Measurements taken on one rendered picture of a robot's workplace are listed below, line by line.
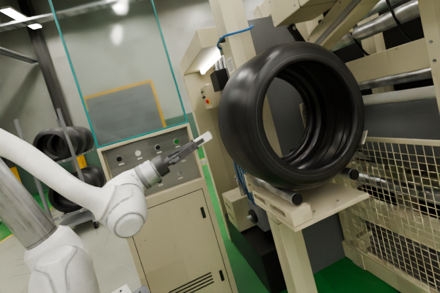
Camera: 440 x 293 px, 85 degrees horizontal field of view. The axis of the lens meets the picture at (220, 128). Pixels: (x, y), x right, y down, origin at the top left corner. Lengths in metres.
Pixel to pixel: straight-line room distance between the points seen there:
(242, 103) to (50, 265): 0.74
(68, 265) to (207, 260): 1.06
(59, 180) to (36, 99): 10.90
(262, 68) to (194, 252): 1.24
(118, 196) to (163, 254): 1.00
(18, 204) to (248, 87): 0.85
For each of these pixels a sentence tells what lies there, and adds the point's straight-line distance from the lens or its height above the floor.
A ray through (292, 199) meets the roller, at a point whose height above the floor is 0.91.
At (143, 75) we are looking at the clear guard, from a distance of 1.56.
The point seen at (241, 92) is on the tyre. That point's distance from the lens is 0.87.
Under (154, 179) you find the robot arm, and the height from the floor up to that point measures 1.13.
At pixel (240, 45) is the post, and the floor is 1.59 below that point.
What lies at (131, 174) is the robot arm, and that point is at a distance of 0.88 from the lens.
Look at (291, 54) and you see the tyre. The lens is 0.96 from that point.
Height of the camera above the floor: 1.32
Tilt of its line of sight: 5 degrees down
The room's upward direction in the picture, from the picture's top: 16 degrees counter-clockwise
